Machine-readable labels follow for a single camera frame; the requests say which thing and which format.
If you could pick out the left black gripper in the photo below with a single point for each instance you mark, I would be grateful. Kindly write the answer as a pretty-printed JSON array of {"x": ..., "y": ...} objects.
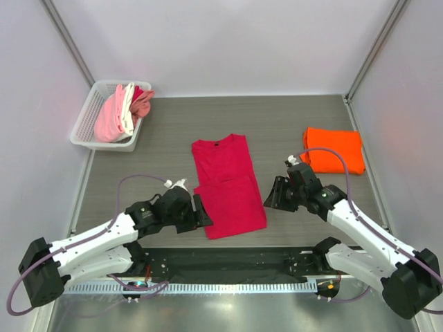
[{"x": 196, "y": 218}]

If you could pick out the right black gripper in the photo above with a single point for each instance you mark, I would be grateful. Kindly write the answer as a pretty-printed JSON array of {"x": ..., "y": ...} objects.
[{"x": 275, "y": 199}]

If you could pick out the crimson red t shirt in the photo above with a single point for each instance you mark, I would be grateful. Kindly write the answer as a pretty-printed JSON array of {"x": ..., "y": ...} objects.
[{"x": 228, "y": 187}]

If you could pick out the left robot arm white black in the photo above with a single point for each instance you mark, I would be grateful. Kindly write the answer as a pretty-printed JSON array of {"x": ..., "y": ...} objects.
[{"x": 48, "y": 269}]

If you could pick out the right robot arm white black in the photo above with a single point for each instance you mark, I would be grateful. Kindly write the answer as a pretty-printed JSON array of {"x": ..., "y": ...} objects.
[{"x": 408, "y": 280}]

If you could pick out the folded orange t shirt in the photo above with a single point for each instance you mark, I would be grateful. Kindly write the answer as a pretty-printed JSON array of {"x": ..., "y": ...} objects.
[{"x": 347, "y": 144}]

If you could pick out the white t shirt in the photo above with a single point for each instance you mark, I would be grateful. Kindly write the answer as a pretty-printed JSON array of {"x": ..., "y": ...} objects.
[{"x": 125, "y": 114}]

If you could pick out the salmon pink t shirt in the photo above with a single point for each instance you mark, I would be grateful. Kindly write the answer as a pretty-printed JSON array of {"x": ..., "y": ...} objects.
[{"x": 141, "y": 107}]

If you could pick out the light pink t shirt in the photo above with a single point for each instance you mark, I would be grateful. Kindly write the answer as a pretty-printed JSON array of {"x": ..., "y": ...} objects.
[{"x": 108, "y": 126}]

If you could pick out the white plastic laundry basket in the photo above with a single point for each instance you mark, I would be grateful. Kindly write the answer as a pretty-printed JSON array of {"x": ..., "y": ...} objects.
[{"x": 83, "y": 131}]

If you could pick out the dark red t shirt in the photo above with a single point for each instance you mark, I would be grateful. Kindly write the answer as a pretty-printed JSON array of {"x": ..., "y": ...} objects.
[{"x": 137, "y": 92}]

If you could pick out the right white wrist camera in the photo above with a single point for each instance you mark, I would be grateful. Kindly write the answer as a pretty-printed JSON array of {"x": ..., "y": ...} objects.
[{"x": 291, "y": 161}]

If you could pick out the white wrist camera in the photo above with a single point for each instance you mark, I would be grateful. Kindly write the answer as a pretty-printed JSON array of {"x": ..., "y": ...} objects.
[
  {"x": 291, "y": 161},
  {"x": 180, "y": 183}
]

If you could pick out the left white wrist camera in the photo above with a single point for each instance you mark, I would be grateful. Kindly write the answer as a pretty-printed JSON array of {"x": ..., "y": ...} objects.
[{"x": 180, "y": 183}]

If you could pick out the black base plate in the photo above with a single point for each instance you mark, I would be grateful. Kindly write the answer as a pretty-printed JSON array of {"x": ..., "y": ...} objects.
[{"x": 258, "y": 265}]

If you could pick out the slotted cable duct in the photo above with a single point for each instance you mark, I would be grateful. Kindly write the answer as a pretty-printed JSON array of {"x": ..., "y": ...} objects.
[{"x": 108, "y": 287}]

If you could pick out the left aluminium frame post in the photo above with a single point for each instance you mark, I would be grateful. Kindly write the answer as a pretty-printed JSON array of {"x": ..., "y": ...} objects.
[{"x": 64, "y": 34}]

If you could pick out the aluminium frame post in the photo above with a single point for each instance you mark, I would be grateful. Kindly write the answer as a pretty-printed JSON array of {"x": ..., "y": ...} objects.
[
  {"x": 64, "y": 34},
  {"x": 393, "y": 17}
]

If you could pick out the right aluminium frame post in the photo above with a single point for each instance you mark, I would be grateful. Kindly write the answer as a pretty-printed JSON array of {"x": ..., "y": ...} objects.
[{"x": 393, "y": 17}]

